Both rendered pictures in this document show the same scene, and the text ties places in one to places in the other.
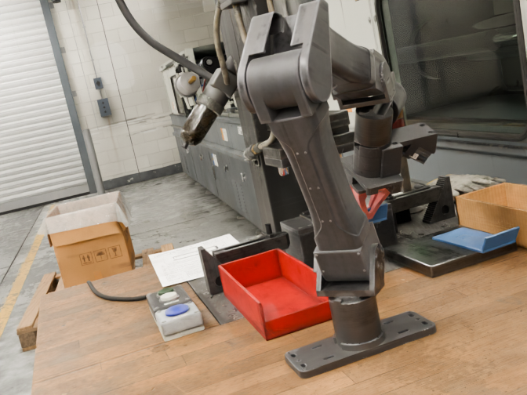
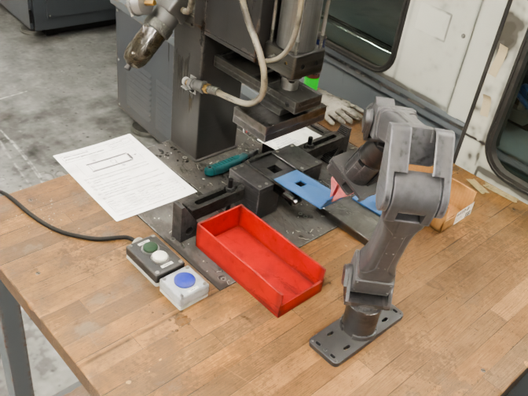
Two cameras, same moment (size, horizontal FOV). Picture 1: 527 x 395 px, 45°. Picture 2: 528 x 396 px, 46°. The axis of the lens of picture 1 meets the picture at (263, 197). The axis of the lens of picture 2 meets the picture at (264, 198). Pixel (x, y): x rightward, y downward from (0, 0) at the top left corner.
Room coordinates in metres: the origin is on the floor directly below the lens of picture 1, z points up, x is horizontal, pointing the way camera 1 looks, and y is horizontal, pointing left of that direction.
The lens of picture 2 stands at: (0.21, 0.52, 1.76)
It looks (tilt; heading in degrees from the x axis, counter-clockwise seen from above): 36 degrees down; 328
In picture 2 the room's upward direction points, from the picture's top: 8 degrees clockwise
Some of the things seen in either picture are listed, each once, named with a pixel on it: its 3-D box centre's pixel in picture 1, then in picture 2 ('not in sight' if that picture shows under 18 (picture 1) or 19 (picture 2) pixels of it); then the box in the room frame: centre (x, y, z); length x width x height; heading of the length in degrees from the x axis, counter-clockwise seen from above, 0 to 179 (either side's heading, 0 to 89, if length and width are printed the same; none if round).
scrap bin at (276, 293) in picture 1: (273, 288); (258, 257); (1.01, 0.02, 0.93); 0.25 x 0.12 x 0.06; 16
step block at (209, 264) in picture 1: (220, 266); (188, 217); (1.16, 0.11, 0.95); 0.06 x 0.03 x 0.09; 106
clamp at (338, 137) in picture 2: (408, 204); (318, 149); (1.30, -0.30, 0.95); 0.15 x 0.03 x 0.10; 106
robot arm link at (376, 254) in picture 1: (347, 270); (367, 285); (0.81, -0.09, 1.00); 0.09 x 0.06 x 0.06; 59
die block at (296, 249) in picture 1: (339, 235); (274, 182); (1.23, -0.13, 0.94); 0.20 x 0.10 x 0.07; 106
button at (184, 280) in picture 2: (177, 313); (184, 282); (1.00, 0.18, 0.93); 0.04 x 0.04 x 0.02
